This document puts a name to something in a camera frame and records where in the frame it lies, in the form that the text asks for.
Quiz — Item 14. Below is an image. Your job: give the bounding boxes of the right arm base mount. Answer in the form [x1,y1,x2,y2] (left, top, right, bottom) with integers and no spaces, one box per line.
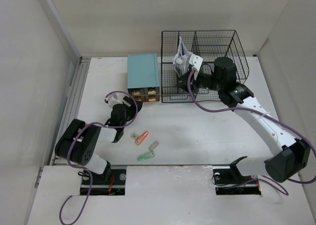
[212,167,261,195]

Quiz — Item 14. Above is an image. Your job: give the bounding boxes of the black wire mesh organizer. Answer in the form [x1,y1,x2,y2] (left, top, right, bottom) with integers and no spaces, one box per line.
[160,30,249,103]

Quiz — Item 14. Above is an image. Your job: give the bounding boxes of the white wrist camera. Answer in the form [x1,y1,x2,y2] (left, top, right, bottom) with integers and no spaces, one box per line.
[188,54,203,80]
[104,93,122,108]

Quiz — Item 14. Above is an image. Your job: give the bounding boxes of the teal mini drawer cabinet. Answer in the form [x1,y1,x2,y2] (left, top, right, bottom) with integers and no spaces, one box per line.
[127,53,160,97]

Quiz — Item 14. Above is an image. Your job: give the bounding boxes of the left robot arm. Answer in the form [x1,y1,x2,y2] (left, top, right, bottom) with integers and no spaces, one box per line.
[55,93,143,184]

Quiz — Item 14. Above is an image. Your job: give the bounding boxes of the grey white eraser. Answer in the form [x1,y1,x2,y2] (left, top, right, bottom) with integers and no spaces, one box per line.
[149,141,159,151]

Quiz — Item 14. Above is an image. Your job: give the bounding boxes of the white instruction booklet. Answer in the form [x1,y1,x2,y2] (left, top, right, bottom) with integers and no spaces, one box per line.
[173,37,192,77]

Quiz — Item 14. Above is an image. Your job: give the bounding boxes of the red orange base wires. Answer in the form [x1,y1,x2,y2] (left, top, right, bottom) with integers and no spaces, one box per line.
[107,175,117,195]

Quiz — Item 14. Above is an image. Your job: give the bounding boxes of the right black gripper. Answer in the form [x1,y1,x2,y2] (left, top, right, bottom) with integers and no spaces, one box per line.
[175,69,224,94]

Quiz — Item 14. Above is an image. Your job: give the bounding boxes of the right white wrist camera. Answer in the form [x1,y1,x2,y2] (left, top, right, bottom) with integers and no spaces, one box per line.
[188,54,203,80]

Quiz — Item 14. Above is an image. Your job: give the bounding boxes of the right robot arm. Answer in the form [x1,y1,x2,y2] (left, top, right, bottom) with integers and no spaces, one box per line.
[173,54,316,183]

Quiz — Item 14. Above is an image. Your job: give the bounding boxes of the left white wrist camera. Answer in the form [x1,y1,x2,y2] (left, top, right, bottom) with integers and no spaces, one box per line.
[104,93,122,108]

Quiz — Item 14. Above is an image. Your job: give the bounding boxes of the clear drawer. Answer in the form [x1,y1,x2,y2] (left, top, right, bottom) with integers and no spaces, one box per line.
[145,94,160,103]
[128,95,145,103]

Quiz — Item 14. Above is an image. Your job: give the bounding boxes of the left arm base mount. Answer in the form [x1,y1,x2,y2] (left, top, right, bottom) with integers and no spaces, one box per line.
[78,169,126,196]

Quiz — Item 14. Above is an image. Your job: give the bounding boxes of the aluminium rail frame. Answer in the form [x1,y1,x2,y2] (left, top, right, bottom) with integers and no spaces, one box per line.
[44,56,91,166]

